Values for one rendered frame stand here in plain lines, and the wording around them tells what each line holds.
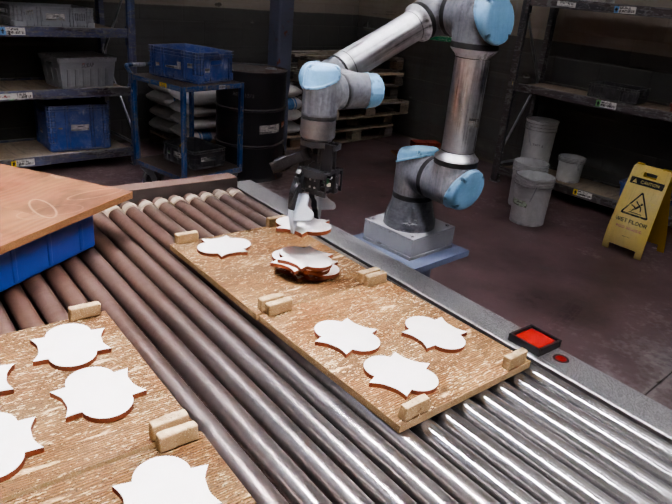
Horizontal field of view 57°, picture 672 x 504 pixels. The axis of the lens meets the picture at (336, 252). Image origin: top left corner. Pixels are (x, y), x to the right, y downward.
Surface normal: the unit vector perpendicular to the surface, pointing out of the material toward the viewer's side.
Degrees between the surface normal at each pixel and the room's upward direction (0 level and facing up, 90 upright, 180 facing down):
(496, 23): 83
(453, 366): 0
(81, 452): 0
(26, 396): 0
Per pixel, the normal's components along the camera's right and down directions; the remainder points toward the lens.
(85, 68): 0.73, 0.42
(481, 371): 0.08, -0.92
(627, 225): -0.75, -0.01
